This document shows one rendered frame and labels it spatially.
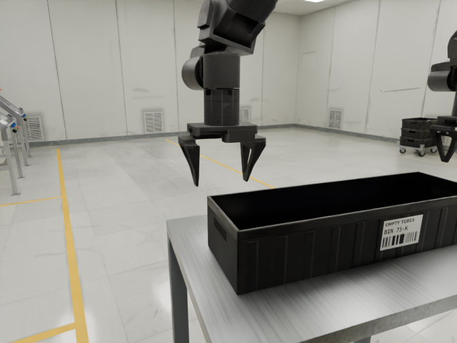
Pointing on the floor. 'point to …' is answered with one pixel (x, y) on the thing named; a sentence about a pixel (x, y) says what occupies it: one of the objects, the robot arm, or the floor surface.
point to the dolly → (417, 135)
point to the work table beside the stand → (304, 295)
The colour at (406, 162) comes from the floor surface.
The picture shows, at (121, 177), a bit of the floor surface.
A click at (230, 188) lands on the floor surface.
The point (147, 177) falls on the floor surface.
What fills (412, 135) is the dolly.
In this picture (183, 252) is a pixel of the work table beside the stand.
